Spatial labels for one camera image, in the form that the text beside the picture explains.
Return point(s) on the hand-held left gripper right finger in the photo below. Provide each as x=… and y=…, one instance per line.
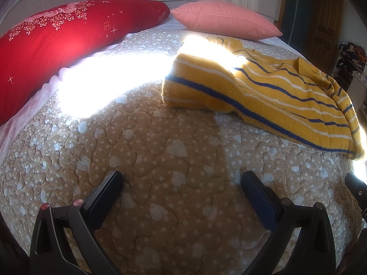
x=258, y=203

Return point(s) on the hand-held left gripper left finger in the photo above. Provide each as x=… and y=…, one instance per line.
x=106, y=197

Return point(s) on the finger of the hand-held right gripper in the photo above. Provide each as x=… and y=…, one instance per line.
x=357, y=190

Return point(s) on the yellow striped knit sweater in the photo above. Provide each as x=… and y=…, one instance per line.
x=258, y=106

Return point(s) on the beige dotted quilt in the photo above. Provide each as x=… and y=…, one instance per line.
x=160, y=154

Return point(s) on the cluttered shelf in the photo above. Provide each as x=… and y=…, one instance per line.
x=352, y=57

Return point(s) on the red floral pillow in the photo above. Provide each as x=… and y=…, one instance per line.
x=57, y=43

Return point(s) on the brown wooden door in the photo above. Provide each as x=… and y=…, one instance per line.
x=324, y=28

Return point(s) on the pink knit pillow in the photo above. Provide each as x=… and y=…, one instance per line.
x=223, y=18

